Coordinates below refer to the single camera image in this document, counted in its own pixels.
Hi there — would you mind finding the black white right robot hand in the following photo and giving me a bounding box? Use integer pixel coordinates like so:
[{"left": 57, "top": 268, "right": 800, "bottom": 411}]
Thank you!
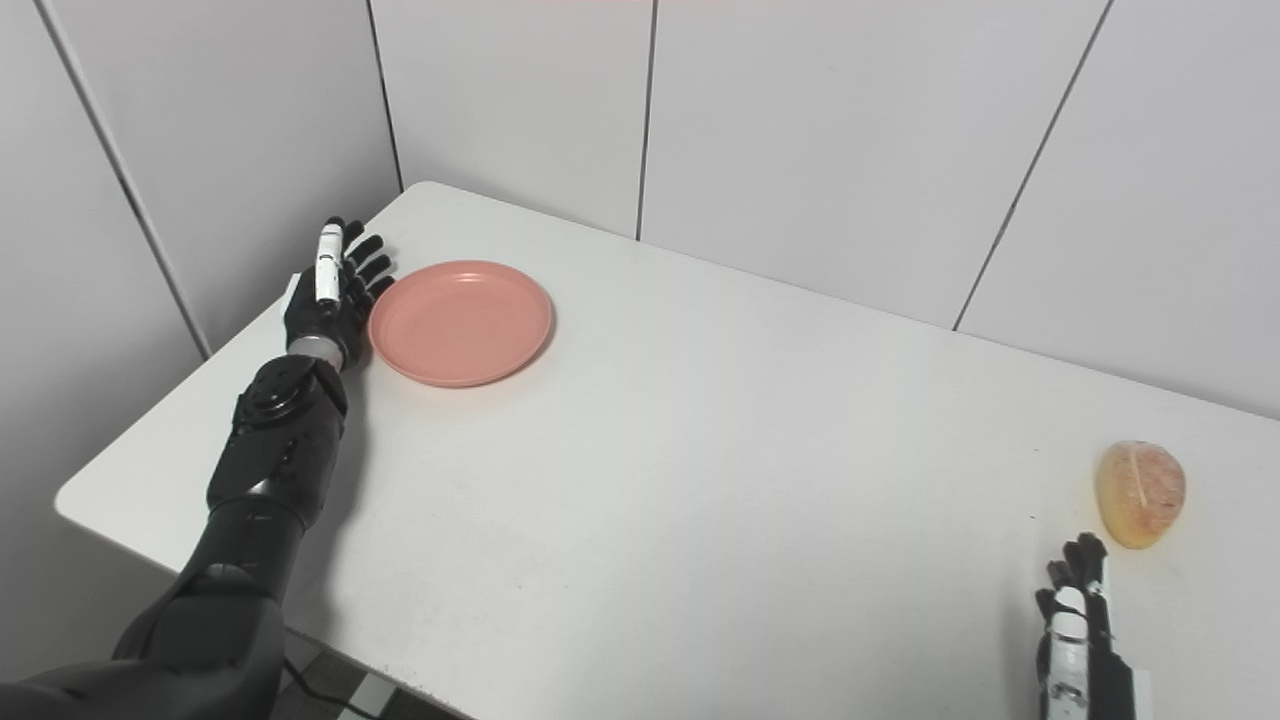
[{"left": 1034, "top": 532, "right": 1153, "bottom": 720}]

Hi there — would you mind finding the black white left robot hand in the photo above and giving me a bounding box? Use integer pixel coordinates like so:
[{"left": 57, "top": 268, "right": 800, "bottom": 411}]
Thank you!
[{"left": 283, "top": 216, "right": 397, "bottom": 373}]

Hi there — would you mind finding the pink round plate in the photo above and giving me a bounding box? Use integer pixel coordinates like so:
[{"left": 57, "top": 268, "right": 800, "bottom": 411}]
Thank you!
[{"left": 367, "top": 260, "right": 555, "bottom": 389}]

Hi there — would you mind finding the golden bread roll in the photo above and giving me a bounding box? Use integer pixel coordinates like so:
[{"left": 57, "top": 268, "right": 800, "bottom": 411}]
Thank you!
[{"left": 1094, "top": 440, "right": 1187, "bottom": 550}]

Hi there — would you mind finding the black floor cable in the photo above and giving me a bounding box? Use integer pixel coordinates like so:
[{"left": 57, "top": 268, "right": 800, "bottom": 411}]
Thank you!
[{"left": 282, "top": 657, "right": 376, "bottom": 720}]

